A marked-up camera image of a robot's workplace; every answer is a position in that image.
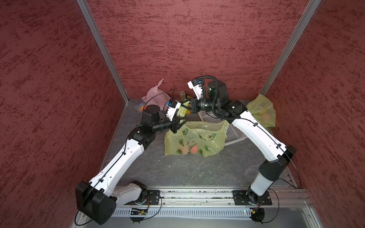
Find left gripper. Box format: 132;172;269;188
152;113;188;134

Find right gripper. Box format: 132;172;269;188
181;94;221;112

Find green avocado print bag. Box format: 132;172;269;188
164;99;230;157

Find pink plastic bag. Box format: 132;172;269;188
142;78;171;110

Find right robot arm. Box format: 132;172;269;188
188;76;297;205

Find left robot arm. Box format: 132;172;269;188
75;100;188;225

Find yellow pencil cup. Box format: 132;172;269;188
184;102;191;115

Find pencils in cup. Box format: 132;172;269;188
179;91;187;101

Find white plastic basket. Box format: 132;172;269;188
198;111;247;146

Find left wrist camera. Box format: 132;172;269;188
166;99;181;121

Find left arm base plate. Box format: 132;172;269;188
125;190;161;206

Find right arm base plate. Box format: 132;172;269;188
232;190;272;206

